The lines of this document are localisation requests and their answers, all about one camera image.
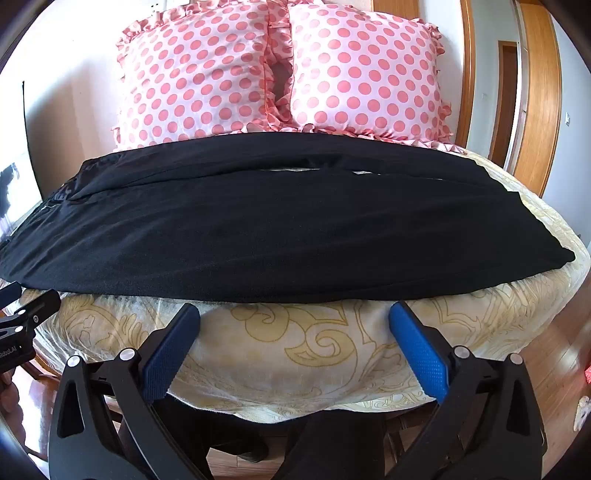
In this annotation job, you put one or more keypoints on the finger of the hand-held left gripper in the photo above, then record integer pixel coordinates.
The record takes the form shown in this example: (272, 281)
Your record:
(10, 294)
(39, 307)

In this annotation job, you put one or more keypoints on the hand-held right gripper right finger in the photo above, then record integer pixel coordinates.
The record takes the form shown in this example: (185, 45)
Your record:
(418, 350)

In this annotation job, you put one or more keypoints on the white cloth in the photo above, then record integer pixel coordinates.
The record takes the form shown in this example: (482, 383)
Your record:
(582, 415)

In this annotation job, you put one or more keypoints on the pink polka dot pillow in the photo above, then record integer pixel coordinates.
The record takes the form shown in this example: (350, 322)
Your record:
(194, 74)
(364, 69)

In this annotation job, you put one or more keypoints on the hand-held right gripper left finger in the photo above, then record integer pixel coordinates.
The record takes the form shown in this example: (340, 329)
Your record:
(173, 350)

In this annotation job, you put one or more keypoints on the black pants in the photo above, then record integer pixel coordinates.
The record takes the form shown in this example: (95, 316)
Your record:
(277, 221)

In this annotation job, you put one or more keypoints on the wooden door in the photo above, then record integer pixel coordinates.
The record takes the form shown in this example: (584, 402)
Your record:
(503, 101)

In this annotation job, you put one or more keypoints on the wooden wardrobe panel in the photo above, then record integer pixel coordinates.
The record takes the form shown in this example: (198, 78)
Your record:
(538, 92)

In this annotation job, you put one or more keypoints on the wooden headboard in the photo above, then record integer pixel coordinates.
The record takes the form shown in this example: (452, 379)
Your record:
(395, 7)

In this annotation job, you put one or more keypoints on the wooden door frame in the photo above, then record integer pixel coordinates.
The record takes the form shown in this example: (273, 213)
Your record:
(466, 69)

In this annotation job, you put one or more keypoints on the cream patterned bed cover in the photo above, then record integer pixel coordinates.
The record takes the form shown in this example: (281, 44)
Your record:
(314, 350)

